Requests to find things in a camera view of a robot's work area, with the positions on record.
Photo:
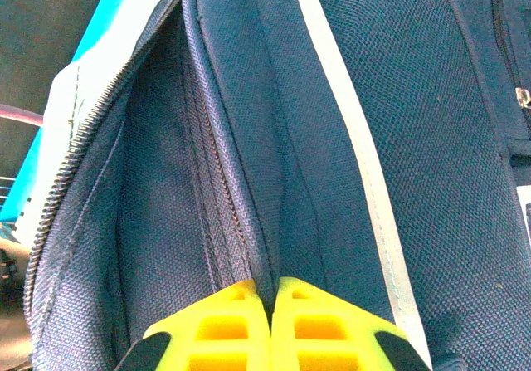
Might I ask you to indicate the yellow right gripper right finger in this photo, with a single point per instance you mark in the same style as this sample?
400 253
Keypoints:
323 333

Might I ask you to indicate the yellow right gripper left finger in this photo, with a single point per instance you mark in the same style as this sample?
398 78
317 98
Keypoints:
215 333

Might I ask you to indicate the navy blue backpack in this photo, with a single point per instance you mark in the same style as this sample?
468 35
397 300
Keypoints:
332 138

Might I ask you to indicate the blue table border trim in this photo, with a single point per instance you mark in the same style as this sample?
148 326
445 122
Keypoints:
95 26

